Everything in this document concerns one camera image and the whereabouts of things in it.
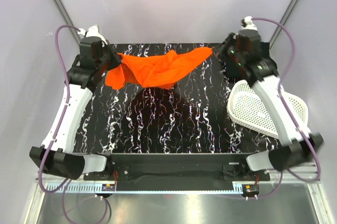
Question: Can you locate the orange t shirt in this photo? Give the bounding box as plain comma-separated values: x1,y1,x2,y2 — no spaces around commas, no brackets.
105,47,212,90

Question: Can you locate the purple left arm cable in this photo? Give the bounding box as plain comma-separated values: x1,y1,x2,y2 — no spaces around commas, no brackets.
38,25,110,224

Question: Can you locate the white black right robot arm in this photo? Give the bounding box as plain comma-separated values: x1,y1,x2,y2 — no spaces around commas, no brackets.
213,29,323,171

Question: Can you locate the left orange connector board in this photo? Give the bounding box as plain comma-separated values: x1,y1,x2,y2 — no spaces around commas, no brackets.
102,184,116,191

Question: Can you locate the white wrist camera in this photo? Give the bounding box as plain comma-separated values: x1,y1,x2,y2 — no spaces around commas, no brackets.
241,16,258,31
77,25,108,46

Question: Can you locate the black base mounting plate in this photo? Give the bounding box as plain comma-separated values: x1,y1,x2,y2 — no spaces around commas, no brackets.
84,154,270,193

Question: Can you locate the aluminium front frame rail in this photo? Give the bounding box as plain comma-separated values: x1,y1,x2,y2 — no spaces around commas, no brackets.
37,162,317,198

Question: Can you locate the right aluminium corner post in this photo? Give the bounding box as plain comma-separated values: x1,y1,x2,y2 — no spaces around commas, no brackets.
270,0,300,48

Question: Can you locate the aluminium corner post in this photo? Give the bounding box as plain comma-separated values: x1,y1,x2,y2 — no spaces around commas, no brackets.
38,0,82,40
270,0,300,48

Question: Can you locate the right orange connector board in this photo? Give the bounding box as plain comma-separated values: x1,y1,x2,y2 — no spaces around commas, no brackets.
245,185,260,193

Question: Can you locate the white perforated plastic basket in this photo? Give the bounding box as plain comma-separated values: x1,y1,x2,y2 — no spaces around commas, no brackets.
227,80,311,139

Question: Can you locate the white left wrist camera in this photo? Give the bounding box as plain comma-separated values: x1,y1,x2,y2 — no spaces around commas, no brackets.
77,25,108,46

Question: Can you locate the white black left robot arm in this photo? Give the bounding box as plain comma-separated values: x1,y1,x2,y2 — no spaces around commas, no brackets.
29,35,121,180

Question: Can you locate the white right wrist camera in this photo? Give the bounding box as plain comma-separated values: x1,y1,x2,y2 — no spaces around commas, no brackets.
241,16,258,31

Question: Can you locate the left aluminium corner post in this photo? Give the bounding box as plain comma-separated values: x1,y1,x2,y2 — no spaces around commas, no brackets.
38,0,82,40

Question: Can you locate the black marble pattern mat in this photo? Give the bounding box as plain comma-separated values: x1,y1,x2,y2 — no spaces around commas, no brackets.
74,56,279,154

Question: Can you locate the orange connector board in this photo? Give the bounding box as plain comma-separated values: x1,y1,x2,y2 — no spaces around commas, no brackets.
245,185,260,193
102,184,116,191

